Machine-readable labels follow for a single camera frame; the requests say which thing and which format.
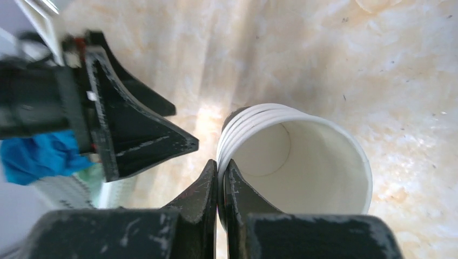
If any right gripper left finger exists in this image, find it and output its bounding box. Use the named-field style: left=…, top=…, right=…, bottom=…
left=21, top=160, right=217, bottom=258

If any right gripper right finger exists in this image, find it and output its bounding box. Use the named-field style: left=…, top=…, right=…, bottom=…
left=224, top=160, right=403, bottom=258

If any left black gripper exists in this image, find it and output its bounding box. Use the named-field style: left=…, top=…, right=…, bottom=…
left=1, top=30, right=176, bottom=154

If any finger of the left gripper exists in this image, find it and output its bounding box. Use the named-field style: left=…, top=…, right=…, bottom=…
left=86, top=53, right=199, bottom=182

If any stack of paper cups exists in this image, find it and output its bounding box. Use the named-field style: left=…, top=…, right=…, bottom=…
left=216, top=103, right=373, bottom=214

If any white plastic basket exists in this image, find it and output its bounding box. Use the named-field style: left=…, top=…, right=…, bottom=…
left=30, top=163, right=137, bottom=209

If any blue cloth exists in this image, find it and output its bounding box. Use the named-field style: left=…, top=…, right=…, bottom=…
left=1, top=130, right=94, bottom=186

